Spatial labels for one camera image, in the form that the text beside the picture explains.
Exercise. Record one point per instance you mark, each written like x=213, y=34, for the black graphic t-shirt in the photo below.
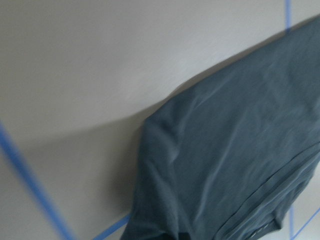
x=226, y=158

